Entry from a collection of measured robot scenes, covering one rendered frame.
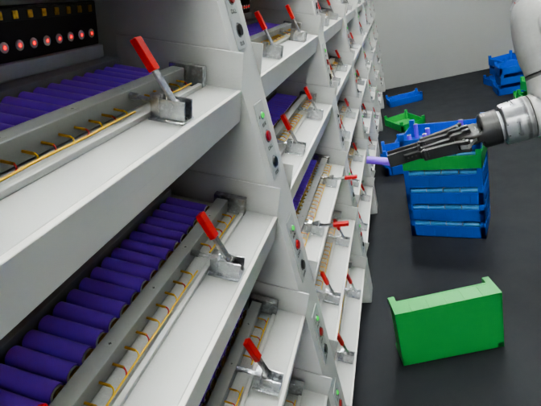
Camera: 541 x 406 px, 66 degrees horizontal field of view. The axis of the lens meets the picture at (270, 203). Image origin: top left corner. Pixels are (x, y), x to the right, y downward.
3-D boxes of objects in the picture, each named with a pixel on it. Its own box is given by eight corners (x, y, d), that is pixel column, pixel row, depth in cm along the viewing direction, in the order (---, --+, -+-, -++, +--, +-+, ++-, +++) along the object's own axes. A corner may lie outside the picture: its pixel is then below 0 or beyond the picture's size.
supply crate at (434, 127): (486, 130, 172) (485, 111, 168) (481, 148, 157) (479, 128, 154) (411, 136, 188) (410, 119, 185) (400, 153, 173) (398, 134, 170)
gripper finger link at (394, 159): (421, 157, 95) (421, 158, 94) (390, 166, 98) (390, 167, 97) (417, 145, 94) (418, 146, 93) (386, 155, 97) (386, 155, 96)
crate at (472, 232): (490, 215, 187) (489, 199, 184) (485, 238, 172) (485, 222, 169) (421, 213, 204) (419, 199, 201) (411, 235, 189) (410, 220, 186)
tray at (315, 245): (341, 178, 136) (347, 151, 131) (311, 300, 84) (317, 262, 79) (282, 167, 139) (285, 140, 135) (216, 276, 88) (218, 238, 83)
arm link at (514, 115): (532, 101, 81) (499, 112, 83) (540, 143, 84) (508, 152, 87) (519, 91, 89) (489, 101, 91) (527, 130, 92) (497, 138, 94)
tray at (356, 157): (364, 158, 204) (370, 130, 197) (354, 217, 152) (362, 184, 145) (323, 150, 207) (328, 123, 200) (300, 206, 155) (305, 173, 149)
